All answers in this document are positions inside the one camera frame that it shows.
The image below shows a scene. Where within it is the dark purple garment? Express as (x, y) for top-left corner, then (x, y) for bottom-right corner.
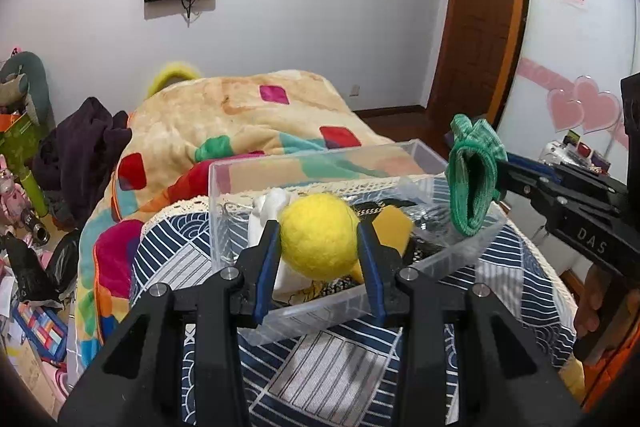
(32, 96), (132, 229)

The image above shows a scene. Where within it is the blue white patterned tablecloth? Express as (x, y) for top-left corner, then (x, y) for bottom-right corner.
(131, 196), (585, 426)

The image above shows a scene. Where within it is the green knitted glove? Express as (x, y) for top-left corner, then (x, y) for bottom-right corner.
(446, 114), (508, 237)

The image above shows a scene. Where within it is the colourful patchwork fleece blanket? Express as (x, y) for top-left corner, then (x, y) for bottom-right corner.
(74, 68), (432, 368)

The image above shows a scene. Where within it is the yellow green plush pillow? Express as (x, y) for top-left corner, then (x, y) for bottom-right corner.
(146, 62), (202, 98)

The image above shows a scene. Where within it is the yellow felt ball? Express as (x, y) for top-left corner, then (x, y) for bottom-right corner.
(279, 193), (352, 282)

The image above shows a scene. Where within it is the green cardboard box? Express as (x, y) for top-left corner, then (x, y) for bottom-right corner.
(1, 114), (48, 217)

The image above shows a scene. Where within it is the grey plush toy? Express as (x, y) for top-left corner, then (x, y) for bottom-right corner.
(1, 51), (53, 129)

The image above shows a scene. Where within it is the white wall socket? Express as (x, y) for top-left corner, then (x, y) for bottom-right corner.
(349, 84), (360, 98)

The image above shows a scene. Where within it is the pink rabbit figurine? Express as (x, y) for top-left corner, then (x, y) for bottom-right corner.
(0, 155), (32, 228)

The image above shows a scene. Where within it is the white wardrobe with hearts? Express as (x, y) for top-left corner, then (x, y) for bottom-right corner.
(491, 0), (640, 268)

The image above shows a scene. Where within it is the clear plastic storage box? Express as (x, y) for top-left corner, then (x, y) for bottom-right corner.
(208, 140), (506, 346)

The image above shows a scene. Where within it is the person's right hand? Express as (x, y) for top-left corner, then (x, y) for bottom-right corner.
(574, 265), (610, 338)

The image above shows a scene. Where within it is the brown wooden door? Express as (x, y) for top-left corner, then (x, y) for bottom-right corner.
(426, 0), (525, 150)

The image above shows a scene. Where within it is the yellow rectangular sponge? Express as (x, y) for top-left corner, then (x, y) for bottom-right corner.
(346, 204), (413, 284)

